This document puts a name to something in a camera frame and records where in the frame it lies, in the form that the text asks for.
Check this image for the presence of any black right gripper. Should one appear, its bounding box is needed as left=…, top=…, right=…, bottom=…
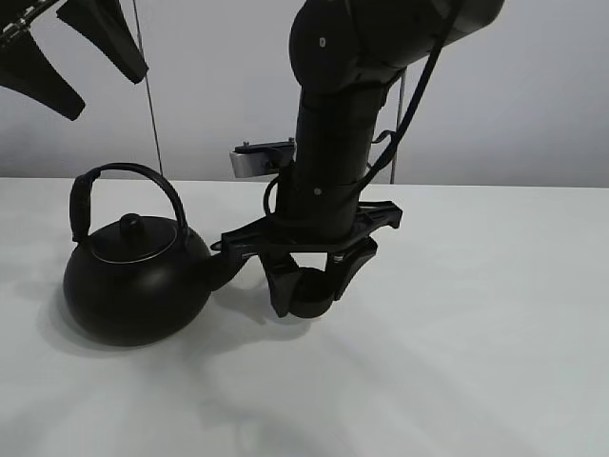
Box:
left=210, top=201, right=403, bottom=318

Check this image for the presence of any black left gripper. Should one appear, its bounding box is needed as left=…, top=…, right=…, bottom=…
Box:
left=1, top=0, right=148, bottom=121

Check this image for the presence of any small black teacup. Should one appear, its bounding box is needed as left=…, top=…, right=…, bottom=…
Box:
left=288, top=268, right=335, bottom=319

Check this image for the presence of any black round teapot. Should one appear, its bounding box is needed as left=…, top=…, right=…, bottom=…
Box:
left=63, top=163, right=245, bottom=347

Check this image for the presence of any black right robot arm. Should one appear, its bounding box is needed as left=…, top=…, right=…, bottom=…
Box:
left=207, top=0, right=502, bottom=319

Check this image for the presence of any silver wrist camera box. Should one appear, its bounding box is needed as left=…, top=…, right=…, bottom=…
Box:
left=229, top=138, right=296, bottom=178

